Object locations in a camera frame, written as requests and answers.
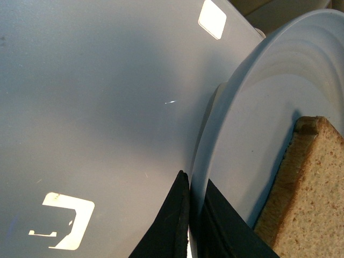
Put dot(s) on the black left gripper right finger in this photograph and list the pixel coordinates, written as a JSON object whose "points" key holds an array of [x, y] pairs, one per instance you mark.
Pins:
{"points": [[224, 233]]}

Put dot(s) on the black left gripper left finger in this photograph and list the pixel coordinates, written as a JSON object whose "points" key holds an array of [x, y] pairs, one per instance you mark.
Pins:
{"points": [[168, 234]]}

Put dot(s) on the slice of brown bread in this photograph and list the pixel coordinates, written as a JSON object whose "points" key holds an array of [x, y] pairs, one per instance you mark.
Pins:
{"points": [[303, 214]]}

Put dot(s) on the grey round plate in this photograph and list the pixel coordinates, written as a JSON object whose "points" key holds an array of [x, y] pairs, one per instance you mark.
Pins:
{"points": [[295, 71]]}

